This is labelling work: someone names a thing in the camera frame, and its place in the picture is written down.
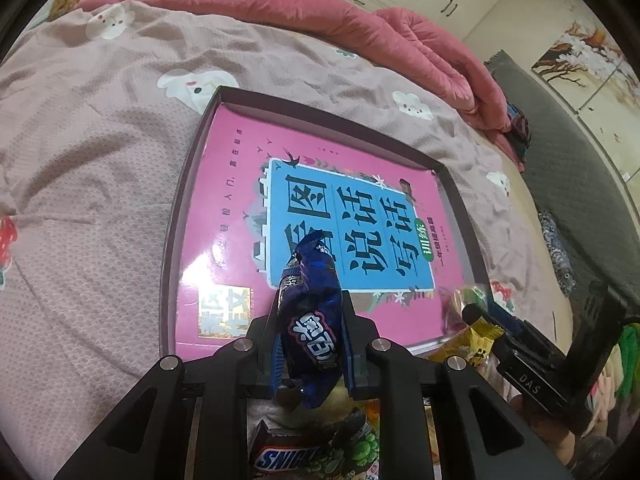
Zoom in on yellow cartoon snack bar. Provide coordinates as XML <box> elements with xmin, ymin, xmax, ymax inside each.
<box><xmin>427</xmin><ymin>318</ymin><xmax>504</xmax><ymax>367</ymax></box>

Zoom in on blue Oreo packet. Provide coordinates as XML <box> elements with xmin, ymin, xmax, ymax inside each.
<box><xmin>278</xmin><ymin>231</ymin><xmax>343</xmax><ymax>408</ymax></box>

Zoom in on Snickers bar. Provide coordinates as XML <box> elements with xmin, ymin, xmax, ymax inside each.
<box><xmin>248</xmin><ymin>420</ymin><xmax>328</xmax><ymax>479</ymax></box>

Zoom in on green pea snack packet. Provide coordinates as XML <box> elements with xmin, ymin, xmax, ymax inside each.
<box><xmin>306</xmin><ymin>410</ymin><xmax>380</xmax><ymax>479</ymax></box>

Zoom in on right hand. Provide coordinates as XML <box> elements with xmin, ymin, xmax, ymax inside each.
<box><xmin>509</xmin><ymin>394</ymin><xmax>576</xmax><ymax>465</ymax></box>

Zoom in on blue patterned cloth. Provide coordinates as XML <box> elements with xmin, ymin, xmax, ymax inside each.
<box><xmin>538</xmin><ymin>211</ymin><xmax>576</xmax><ymax>297</ymax></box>

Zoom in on grey padded headboard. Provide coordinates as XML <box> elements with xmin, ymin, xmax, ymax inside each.
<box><xmin>486</xmin><ymin>51</ymin><xmax>639</xmax><ymax>308</ymax></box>

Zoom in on pink blue book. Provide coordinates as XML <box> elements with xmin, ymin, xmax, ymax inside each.
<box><xmin>175</xmin><ymin>106</ymin><xmax>468</xmax><ymax>359</ymax></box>

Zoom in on dark shallow box tray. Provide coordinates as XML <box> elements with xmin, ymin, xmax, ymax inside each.
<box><xmin>160</xmin><ymin>87</ymin><xmax>489</xmax><ymax>360</ymax></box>

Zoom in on dark patterned clothes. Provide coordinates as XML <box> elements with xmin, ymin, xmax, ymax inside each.
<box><xmin>506</xmin><ymin>102</ymin><xmax>532</xmax><ymax>162</ymax></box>

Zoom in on mauve patterned bedsheet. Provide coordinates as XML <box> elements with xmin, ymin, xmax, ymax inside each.
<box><xmin>1</xmin><ymin>2</ymin><xmax>560</xmax><ymax>479</ymax></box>

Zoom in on pink quilt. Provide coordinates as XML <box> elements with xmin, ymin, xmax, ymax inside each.
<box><xmin>78</xmin><ymin>0</ymin><xmax>524</xmax><ymax>169</ymax></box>

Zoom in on tree wall painting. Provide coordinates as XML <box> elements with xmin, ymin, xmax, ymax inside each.
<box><xmin>532</xmin><ymin>21</ymin><xmax>639</xmax><ymax>184</ymax></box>

